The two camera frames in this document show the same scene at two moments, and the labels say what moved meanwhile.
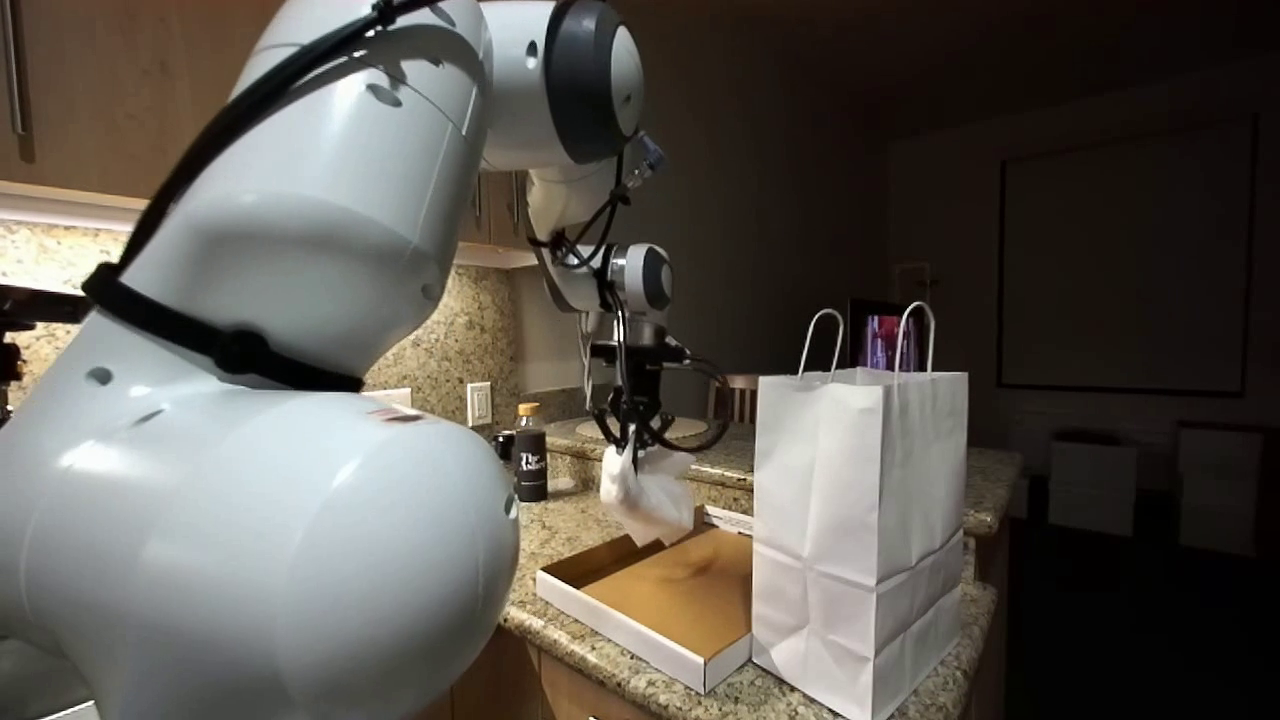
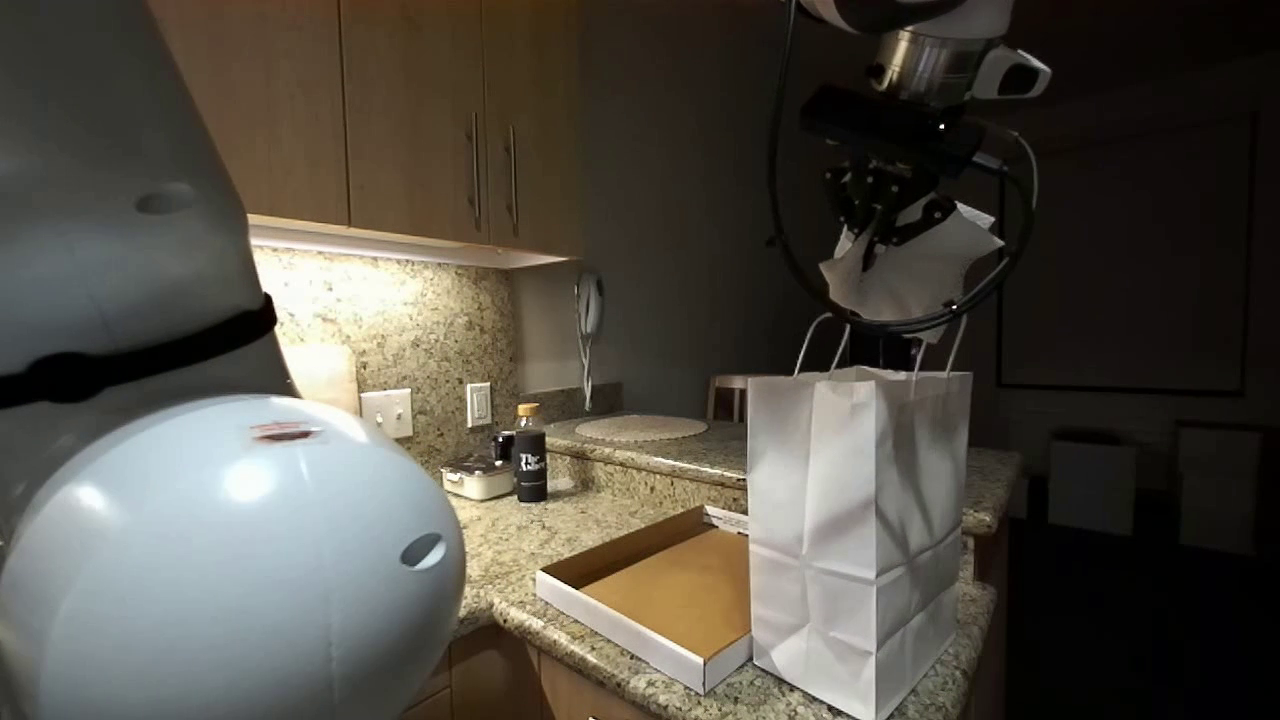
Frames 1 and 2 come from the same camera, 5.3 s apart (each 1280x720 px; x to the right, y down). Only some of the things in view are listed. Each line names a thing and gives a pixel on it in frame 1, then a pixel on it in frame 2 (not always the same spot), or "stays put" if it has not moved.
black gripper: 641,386 to 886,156
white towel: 647,497 to 917,272
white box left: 1092,484 stays put
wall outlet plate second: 479,407 stays put
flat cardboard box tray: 677,607 stays put
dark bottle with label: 530,454 stays put
